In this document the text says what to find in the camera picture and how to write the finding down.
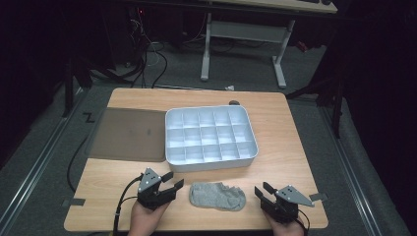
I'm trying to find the white compartment storage box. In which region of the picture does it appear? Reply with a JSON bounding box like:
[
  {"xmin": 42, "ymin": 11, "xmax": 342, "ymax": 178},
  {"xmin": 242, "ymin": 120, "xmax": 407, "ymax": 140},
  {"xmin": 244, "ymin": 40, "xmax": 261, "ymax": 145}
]
[{"xmin": 164, "ymin": 104, "xmax": 260, "ymax": 173}]

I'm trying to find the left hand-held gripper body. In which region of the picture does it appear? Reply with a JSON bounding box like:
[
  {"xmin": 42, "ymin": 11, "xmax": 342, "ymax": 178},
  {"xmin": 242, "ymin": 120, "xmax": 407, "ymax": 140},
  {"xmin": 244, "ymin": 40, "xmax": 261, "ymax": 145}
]
[{"xmin": 137, "ymin": 167, "xmax": 170, "ymax": 210}]

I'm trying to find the person's left hand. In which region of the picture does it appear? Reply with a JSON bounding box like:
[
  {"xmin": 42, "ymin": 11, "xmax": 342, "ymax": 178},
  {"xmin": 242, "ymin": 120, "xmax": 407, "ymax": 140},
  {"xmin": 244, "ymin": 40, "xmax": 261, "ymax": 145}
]
[{"xmin": 127, "ymin": 201, "xmax": 171, "ymax": 236}]

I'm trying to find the person's right hand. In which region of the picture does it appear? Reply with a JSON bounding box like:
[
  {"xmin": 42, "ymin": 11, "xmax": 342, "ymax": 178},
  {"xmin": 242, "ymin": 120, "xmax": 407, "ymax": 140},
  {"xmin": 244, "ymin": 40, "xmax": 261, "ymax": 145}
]
[{"xmin": 265, "ymin": 212, "xmax": 306, "ymax": 236}]

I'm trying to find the tangle of cables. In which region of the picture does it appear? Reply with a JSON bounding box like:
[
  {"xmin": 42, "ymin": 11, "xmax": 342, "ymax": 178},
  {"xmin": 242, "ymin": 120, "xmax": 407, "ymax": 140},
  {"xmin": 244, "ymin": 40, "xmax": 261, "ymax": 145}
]
[{"xmin": 126, "ymin": 8, "xmax": 169, "ymax": 89}]

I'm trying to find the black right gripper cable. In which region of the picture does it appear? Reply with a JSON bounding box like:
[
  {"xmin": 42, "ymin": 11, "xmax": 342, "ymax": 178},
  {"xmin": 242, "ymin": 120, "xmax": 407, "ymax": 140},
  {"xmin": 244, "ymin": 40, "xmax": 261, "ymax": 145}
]
[{"xmin": 296, "ymin": 207, "xmax": 311, "ymax": 236}]

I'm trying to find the grey sock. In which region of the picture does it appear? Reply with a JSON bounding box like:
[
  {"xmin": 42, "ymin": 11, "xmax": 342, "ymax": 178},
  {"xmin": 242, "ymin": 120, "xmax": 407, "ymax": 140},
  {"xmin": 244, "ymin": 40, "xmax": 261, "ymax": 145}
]
[{"xmin": 189, "ymin": 182, "xmax": 247, "ymax": 212}]

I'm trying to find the metal floor rail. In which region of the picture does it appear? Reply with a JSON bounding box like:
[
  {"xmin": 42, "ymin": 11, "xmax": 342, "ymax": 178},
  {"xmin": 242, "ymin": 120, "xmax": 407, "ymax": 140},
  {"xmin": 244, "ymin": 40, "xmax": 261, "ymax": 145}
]
[
  {"xmin": 318, "ymin": 105, "xmax": 386, "ymax": 236},
  {"xmin": 0, "ymin": 88, "xmax": 87, "ymax": 228}
]

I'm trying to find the brown mat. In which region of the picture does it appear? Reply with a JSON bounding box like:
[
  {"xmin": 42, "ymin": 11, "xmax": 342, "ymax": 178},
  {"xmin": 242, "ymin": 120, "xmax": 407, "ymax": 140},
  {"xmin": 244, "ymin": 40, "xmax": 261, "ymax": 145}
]
[{"xmin": 88, "ymin": 107, "xmax": 168, "ymax": 163}]

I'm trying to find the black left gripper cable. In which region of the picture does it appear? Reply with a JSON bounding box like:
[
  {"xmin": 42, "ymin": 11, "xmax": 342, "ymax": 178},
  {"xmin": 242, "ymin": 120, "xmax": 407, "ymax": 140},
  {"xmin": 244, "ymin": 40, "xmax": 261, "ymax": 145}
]
[{"xmin": 112, "ymin": 175, "xmax": 146, "ymax": 236}]

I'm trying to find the white-legged desk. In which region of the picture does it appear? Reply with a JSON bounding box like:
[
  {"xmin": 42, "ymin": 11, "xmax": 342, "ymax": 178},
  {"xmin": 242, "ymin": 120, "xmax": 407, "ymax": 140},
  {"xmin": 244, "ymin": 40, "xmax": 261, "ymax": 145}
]
[{"xmin": 200, "ymin": 0, "xmax": 338, "ymax": 89}]

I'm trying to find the black metal stand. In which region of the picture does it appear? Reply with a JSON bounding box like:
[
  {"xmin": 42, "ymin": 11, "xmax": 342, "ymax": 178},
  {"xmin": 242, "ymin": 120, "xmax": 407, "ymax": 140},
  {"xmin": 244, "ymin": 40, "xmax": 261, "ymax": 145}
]
[
  {"xmin": 284, "ymin": 62, "xmax": 346, "ymax": 140},
  {"xmin": 61, "ymin": 53, "xmax": 134, "ymax": 118}
]

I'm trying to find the grey tape strip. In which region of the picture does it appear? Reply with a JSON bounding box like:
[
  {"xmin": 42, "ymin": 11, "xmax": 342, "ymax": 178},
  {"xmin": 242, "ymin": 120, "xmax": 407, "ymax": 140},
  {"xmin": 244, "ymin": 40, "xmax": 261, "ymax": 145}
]
[
  {"xmin": 62, "ymin": 198, "xmax": 87, "ymax": 207},
  {"xmin": 309, "ymin": 192, "xmax": 328, "ymax": 203}
]

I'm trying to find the black floor cable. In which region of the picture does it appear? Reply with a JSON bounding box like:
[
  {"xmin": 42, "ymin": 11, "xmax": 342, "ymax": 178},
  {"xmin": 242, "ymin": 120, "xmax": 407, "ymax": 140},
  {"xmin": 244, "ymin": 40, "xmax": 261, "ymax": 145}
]
[{"xmin": 66, "ymin": 134, "xmax": 90, "ymax": 195}]

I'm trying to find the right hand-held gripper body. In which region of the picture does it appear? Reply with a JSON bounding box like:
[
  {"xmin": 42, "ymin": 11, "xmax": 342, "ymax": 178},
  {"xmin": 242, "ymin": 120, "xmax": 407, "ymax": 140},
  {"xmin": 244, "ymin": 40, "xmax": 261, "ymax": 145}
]
[{"xmin": 261, "ymin": 185, "xmax": 315, "ymax": 224}]

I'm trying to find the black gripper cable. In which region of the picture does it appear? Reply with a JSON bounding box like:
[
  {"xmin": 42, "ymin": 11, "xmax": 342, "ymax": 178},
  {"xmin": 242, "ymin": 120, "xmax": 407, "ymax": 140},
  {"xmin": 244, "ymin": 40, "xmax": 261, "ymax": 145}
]
[
  {"xmin": 296, "ymin": 207, "xmax": 311, "ymax": 236},
  {"xmin": 112, "ymin": 175, "xmax": 146, "ymax": 236}
]

